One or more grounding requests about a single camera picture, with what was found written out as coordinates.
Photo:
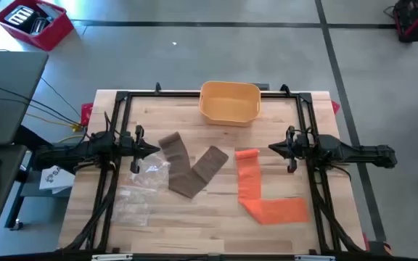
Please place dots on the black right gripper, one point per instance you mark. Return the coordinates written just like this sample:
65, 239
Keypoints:
301, 148

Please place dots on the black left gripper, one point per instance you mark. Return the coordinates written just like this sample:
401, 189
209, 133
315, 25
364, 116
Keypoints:
136, 148

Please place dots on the orange elastic bandage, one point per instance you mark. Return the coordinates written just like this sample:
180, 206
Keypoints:
249, 174

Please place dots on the clear plastic zip bag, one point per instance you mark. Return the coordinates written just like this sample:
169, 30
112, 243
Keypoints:
136, 199

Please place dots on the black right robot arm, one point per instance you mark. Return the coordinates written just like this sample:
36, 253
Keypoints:
357, 150

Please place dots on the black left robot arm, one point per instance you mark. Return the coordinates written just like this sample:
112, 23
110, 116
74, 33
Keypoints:
85, 149

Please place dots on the small black clamp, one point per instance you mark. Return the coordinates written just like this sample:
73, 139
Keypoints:
157, 87
285, 88

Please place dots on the red clamp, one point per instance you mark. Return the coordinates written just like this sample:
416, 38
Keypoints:
86, 114
335, 107
374, 246

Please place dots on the yellow plastic basket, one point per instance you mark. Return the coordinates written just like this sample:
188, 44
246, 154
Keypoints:
229, 105

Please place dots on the white paper with logo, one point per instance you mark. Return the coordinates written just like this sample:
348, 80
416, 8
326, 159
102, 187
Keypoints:
54, 180

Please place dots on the grey desk top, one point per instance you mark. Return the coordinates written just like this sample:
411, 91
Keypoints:
9, 94
9, 163

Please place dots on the red plastic bin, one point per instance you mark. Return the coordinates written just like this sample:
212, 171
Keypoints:
54, 32

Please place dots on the dark glossy object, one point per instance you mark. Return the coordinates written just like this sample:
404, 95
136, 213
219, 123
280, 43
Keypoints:
40, 25

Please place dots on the black device with white stripes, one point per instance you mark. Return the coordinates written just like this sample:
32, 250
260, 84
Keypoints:
20, 16

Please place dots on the red and black equipment case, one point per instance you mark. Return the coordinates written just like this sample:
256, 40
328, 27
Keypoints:
412, 18

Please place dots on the black metal table frame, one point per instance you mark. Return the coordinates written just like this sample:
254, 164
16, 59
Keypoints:
158, 94

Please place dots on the silver metal bracket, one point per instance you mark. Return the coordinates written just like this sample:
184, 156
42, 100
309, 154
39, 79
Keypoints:
112, 257
315, 258

